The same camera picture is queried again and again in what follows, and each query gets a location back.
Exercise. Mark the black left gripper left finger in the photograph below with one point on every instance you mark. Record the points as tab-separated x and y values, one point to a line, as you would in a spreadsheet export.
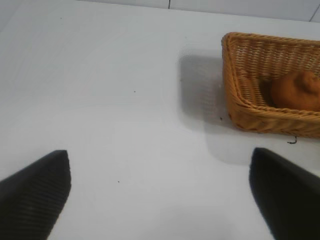
32	200

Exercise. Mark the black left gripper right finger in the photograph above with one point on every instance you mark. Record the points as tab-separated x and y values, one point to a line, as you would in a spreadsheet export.
290	195

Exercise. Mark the brown woven wicker basket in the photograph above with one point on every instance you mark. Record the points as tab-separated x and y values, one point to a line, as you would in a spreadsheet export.
262	120

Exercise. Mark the small black thread scrap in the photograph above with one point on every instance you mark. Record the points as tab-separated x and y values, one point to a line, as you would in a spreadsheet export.
293	142

